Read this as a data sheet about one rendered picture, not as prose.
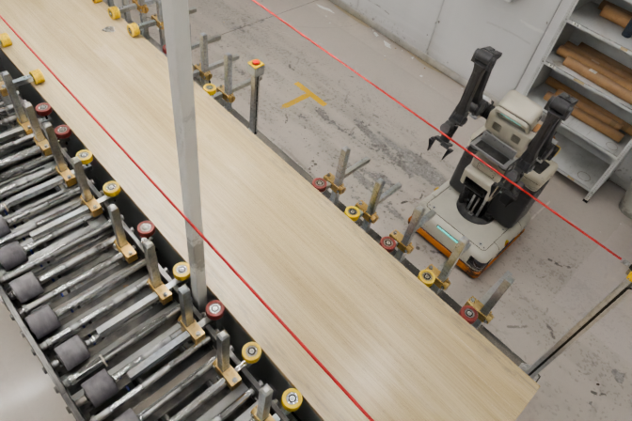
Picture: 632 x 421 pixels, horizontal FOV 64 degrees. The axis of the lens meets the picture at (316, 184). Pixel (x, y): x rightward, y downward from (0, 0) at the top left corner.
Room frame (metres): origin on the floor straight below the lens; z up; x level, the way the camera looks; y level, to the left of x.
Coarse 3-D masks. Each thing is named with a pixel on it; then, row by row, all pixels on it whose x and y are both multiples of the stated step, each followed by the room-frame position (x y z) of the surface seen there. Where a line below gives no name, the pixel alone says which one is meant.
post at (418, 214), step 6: (420, 210) 1.59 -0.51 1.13; (414, 216) 1.60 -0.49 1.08; (420, 216) 1.60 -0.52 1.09; (414, 222) 1.59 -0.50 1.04; (408, 228) 1.60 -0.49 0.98; (414, 228) 1.59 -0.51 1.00; (408, 234) 1.60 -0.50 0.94; (402, 240) 1.61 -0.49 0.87; (408, 240) 1.59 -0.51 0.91; (402, 252) 1.59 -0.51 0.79; (402, 258) 1.60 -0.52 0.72
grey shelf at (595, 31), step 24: (576, 0) 3.58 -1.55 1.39; (600, 0) 3.89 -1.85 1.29; (624, 0) 3.80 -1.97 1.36; (576, 24) 3.53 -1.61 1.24; (600, 24) 3.56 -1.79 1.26; (552, 48) 3.57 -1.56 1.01; (600, 48) 3.78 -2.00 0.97; (624, 48) 3.30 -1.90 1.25; (552, 72) 3.92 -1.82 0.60; (576, 72) 3.48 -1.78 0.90; (528, 96) 3.63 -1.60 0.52; (600, 96) 3.65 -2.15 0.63; (576, 120) 3.41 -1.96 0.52; (624, 120) 3.49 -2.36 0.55; (576, 144) 3.61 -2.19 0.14; (600, 144) 3.17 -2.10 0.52; (624, 144) 3.23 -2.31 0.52; (576, 168) 3.28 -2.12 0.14; (600, 168) 3.34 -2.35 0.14
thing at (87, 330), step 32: (0, 128) 2.09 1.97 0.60; (32, 160) 1.80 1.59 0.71; (64, 160) 1.78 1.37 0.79; (96, 192) 1.57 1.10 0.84; (96, 224) 1.46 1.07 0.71; (32, 256) 1.21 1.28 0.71; (64, 256) 1.25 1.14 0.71; (96, 256) 1.34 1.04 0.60; (0, 288) 0.96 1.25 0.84; (64, 320) 0.93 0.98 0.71; (96, 320) 0.96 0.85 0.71; (96, 352) 0.82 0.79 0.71; (128, 352) 0.84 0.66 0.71; (128, 384) 0.75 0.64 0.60; (160, 384) 0.74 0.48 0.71; (192, 384) 0.76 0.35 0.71; (256, 384) 0.76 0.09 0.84; (160, 416) 0.62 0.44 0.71; (192, 416) 0.64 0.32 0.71
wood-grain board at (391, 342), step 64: (0, 0) 2.99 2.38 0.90; (64, 0) 3.14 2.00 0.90; (64, 64) 2.45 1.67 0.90; (128, 64) 2.56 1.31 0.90; (128, 128) 2.00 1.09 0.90; (128, 192) 1.56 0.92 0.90; (256, 192) 1.72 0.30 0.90; (256, 256) 1.33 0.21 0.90; (320, 256) 1.40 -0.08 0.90; (384, 256) 1.47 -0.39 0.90; (256, 320) 1.01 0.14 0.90; (320, 320) 1.06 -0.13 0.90; (384, 320) 1.12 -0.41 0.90; (448, 320) 1.18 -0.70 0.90; (320, 384) 0.79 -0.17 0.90; (384, 384) 0.84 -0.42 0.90; (448, 384) 0.89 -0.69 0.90; (512, 384) 0.94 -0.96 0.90
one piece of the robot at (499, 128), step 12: (492, 108) 2.39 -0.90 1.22; (492, 120) 2.33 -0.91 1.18; (504, 120) 2.29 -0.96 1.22; (540, 120) 2.33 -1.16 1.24; (492, 132) 2.32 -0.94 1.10; (504, 132) 2.27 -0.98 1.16; (516, 132) 2.23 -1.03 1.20; (516, 144) 2.22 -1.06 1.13; (528, 144) 2.19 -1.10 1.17; (480, 156) 2.33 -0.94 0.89; (468, 168) 2.31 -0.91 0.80; (480, 168) 2.30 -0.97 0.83; (480, 180) 2.24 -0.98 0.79; (492, 180) 2.24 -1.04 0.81; (504, 180) 2.26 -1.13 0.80
